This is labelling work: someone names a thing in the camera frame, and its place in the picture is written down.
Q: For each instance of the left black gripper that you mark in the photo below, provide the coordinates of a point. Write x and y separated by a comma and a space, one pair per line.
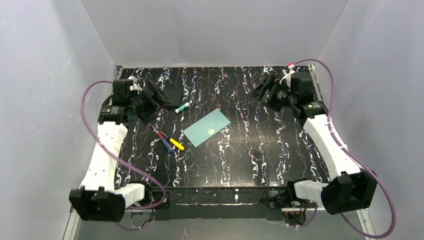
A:
154, 96

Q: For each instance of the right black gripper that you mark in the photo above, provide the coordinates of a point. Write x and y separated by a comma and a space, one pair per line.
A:
267, 89

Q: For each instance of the green white marker pen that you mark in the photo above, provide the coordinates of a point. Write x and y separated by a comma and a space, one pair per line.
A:
182, 107

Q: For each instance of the teal paper envelope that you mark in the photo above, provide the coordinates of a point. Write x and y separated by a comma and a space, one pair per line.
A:
206, 127

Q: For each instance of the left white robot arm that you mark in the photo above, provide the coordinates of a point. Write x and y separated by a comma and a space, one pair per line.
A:
97, 199

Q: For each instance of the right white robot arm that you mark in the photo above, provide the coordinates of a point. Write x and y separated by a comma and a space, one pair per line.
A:
351, 187

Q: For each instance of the black foam block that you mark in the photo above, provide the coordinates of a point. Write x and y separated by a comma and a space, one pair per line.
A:
174, 98

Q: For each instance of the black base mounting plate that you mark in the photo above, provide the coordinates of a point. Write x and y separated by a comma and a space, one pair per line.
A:
266, 203

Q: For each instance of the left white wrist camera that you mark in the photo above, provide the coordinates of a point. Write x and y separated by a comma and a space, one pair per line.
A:
135, 84

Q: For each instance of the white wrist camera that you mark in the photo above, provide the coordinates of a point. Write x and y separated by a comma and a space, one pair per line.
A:
287, 74
135, 84

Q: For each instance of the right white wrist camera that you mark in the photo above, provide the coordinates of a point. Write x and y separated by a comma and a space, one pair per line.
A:
287, 74

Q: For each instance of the yellow handled screwdriver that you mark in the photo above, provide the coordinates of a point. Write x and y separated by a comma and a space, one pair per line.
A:
177, 144

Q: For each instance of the aluminium frame rail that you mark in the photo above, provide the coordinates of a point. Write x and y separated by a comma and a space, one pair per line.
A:
72, 225

